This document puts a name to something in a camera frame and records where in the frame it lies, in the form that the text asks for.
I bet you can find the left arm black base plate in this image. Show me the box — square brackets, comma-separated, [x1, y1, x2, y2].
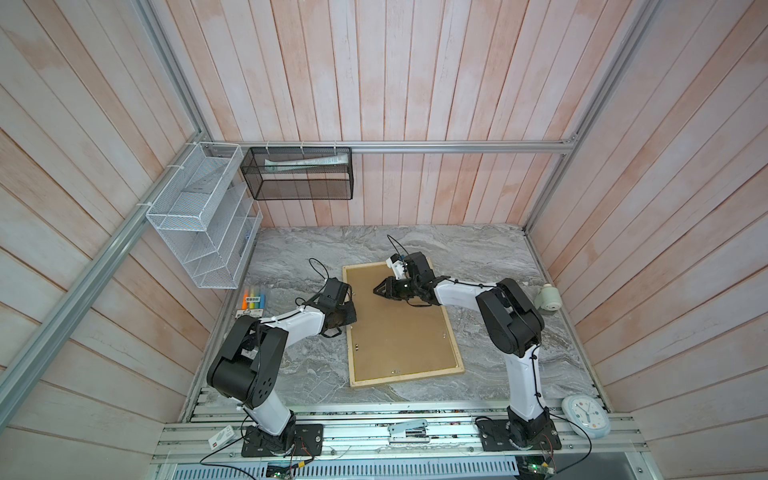
[241, 424, 324, 458]

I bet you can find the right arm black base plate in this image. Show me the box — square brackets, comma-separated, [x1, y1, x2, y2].
[474, 409, 562, 452]

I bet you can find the white wire mesh shelf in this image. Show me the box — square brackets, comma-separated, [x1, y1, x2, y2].
[147, 142, 263, 290]

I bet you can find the black wire mesh basket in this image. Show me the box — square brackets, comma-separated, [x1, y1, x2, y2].
[240, 146, 354, 201]

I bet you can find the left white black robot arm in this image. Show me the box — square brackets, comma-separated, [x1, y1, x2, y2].
[206, 277, 357, 437]

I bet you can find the grey stapler on rail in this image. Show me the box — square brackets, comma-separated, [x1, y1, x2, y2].
[387, 419, 430, 444]

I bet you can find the pack of coloured highlighters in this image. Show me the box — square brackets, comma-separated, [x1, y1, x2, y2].
[235, 286, 266, 319]

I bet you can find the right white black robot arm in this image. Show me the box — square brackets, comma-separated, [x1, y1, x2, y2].
[374, 252, 552, 449]

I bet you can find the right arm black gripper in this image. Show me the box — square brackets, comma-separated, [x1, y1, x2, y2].
[372, 276, 420, 300]

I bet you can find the white round clock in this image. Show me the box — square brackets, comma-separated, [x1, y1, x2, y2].
[561, 394, 611, 440]

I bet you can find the brown cardboard backing board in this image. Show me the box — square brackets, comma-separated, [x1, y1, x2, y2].
[347, 264, 460, 382]

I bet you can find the paper inside black basket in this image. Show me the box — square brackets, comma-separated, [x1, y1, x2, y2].
[263, 154, 350, 174]

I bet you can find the light wooden picture frame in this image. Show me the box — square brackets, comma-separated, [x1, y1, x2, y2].
[341, 260, 466, 389]

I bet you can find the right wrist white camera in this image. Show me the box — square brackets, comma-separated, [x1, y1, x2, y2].
[386, 253, 408, 280]

